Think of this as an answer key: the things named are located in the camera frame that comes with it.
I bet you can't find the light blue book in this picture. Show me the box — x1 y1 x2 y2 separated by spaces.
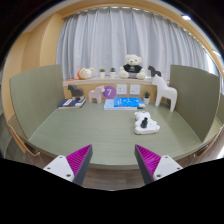
104 99 136 110

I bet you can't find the dark navy book stack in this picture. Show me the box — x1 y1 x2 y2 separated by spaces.
58 99 85 109

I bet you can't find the white power strip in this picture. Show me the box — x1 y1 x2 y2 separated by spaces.
134 111 160 134

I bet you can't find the orange plush toy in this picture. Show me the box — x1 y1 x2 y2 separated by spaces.
77 68 94 80

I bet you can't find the purple number seven disc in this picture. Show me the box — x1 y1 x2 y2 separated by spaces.
103 86 116 99

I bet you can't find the small potted plant left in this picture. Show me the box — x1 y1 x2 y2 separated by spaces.
99 69 105 79

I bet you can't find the large white horse figure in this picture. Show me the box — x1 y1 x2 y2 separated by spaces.
152 75 178 112

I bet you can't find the grey curtain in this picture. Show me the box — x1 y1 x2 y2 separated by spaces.
56 7 208 80

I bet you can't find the small potted plant on table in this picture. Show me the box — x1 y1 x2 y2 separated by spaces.
143 91 151 105

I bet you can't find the wooden shelf ledge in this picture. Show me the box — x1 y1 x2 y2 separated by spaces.
63 76 153 86

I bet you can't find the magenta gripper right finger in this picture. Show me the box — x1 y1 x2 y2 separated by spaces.
134 145 182 184

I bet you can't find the green partition panel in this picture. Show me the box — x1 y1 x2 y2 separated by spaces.
10 65 65 139
170 65 220 142

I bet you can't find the pink horse figure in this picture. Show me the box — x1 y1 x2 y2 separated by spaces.
88 86 105 104

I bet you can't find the dark grey horse figure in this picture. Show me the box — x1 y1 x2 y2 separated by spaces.
68 84 84 99

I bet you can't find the green right partition panel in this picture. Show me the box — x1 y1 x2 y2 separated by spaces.
170 65 220 142

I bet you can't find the green left partition panel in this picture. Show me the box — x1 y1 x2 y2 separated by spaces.
10 65 65 139

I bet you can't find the white teddy bear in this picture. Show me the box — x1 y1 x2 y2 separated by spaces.
119 54 146 80

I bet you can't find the small potted plant middle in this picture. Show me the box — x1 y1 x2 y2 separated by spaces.
110 68 116 79

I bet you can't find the black horse figure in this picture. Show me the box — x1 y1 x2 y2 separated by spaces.
148 65 161 77

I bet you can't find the white wall socket left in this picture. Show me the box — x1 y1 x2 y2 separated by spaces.
116 84 127 95

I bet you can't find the white wall socket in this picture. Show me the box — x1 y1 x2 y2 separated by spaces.
116 84 127 95
130 85 140 95

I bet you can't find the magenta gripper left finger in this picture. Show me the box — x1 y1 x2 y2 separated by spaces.
44 145 93 186

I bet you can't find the white wall socket right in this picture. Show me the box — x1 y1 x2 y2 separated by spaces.
130 85 140 95

